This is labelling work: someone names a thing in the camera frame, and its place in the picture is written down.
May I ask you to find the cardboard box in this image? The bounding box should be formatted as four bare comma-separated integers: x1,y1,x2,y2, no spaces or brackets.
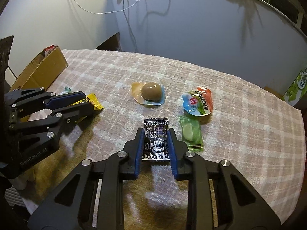
4,47,68,130

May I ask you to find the brown jelly cup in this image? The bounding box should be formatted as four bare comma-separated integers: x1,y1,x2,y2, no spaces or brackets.
131,82,165,106

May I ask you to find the pink plaid tablecloth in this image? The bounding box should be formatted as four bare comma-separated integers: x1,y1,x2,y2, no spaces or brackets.
22,49,306,222

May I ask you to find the black patterned candy packet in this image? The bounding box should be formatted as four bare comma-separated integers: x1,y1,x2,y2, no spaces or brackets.
142,117,170,162

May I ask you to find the orange blue jelly cup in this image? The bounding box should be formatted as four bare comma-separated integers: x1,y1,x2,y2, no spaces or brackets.
182,87,213,117

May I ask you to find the teal round candy packet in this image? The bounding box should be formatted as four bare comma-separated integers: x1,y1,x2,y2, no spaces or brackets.
60,86,72,95

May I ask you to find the clear bag of red snacks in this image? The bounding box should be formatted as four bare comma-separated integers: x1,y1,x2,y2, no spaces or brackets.
42,45,58,58

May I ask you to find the green white snack bag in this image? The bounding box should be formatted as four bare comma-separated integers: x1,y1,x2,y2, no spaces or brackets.
282,67,306,106

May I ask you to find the yellow candy packet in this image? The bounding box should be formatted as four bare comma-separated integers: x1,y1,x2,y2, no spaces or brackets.
72,93,104,114

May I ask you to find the green candy bar packet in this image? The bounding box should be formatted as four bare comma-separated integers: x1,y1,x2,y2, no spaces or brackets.
178,115,204,152

